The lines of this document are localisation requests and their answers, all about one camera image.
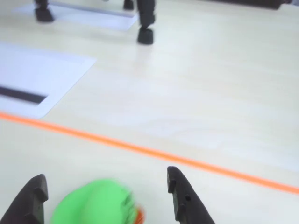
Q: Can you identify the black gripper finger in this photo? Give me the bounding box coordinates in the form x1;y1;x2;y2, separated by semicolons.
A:
0;174;49;224
167;166;215;224

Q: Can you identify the green rubber duck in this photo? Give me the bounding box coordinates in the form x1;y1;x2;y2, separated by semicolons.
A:
50;178;145;224

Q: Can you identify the orange tape strip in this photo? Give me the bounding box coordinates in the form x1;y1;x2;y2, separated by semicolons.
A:
0;111;299;196

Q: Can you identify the white paper label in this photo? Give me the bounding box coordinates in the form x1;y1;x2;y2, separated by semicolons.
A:
0;41;98;119

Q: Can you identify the black tripod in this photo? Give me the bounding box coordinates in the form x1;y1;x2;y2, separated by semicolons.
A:
32;0;156;45

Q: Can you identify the white plate with grey slot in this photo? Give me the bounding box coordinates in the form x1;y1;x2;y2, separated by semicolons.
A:
11;0;139;31

